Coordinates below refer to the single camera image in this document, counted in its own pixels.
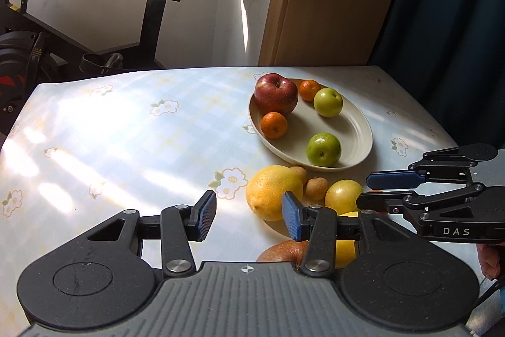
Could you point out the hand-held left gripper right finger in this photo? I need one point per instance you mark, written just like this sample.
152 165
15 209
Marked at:
292 216

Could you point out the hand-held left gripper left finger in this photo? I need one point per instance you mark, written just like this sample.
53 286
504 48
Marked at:
207 214

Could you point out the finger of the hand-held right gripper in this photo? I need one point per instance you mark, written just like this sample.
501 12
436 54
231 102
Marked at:
378 200
390 179

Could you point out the large yellow grapefruit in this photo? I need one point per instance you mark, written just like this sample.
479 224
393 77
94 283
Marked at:
268 193

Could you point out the yellow green apple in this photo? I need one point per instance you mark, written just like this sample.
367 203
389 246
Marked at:
343 197

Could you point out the wrinkled dark red apple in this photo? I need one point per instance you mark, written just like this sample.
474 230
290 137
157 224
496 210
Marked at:
280 252

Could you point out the yellow orange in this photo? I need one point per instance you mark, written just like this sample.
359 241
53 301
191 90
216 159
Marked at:
345 248

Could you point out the cream round plate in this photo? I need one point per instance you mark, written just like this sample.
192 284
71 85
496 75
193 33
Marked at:
351 131

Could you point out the smooth red apple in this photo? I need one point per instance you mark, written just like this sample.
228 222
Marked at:
275 94

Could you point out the person's right hand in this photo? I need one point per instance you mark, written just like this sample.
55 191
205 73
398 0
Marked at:
491 258

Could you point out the small brown kiwi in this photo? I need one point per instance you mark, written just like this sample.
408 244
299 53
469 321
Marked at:
299 174
315 189

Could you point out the dark blue curtain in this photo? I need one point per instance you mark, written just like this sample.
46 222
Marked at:
446 25

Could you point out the black exercise bike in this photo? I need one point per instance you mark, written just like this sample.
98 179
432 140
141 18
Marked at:
154 17

